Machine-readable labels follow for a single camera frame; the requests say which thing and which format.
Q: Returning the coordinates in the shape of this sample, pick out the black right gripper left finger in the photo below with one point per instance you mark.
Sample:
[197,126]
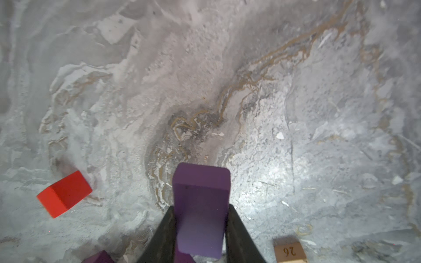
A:
[161,248]

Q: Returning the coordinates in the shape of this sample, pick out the red cube brick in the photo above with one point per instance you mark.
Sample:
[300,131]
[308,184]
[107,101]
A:
[61,196]

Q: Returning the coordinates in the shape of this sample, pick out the purple prism brick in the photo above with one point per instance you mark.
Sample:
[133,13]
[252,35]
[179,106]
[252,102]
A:
[100,257]

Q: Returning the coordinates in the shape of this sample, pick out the natural wood long block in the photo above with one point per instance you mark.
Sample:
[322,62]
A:
[290,253]

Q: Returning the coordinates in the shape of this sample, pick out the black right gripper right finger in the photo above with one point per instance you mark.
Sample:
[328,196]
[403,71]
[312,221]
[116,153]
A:
[239,244]

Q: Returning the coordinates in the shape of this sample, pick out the purple cube brick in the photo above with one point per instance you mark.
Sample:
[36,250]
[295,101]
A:
[201,203]

